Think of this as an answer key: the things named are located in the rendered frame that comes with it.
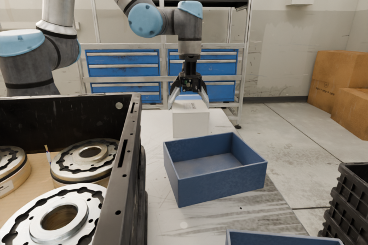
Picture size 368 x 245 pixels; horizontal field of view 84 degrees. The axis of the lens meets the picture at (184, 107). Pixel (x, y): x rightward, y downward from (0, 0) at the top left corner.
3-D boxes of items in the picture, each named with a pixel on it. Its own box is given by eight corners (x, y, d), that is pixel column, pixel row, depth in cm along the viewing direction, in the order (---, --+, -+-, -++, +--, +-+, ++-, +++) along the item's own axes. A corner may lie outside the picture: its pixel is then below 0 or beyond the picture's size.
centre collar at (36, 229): (43, 204, 21) (41, 199, 21) (93, 197, 22) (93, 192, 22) (17, 251, 17) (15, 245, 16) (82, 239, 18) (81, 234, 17)
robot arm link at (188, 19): (176, 3, 65) (203, 3, 64) (177, 39, 69) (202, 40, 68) (173, 0, 58) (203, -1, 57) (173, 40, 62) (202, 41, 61)
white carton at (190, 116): (172, 115, 86) (171, 94, 83) (200, 114, 87) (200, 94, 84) (172, 138, 68) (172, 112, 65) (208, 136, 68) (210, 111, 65)
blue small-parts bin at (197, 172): (231, 152, 59) (233, 131, 57) (264, 187, 46) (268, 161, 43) (163, 164, 54) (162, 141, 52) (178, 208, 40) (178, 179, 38)
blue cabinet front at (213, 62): (168, 102, 222) (167, 48, 203) (233, 100, 226) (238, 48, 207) (168, 103, 219) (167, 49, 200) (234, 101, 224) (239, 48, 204)
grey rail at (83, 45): (78, 48, 203) (77, 43, 201) (245, 47, 213) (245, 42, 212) (73, 48, 194) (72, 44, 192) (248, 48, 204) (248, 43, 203)
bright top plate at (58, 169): (65, 144, 33) (64, 141, 33) (128, 138, 35) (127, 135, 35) (37, 187, 24) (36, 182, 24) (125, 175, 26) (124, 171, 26)
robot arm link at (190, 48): (177, 40, 68) (201, 40, 69) (177, 54, 70) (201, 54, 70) (178, 41, 61) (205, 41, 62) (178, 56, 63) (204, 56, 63)
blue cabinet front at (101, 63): (93, 103, 217) (84, 49, 198) (161, 102, 221) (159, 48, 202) (92, 104, 214) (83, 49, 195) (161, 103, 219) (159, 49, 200)
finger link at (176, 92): (161, 110, 69) (176, 88, 67) (161, 104, 75) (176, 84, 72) (168, 115, 70) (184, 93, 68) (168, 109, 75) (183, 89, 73)
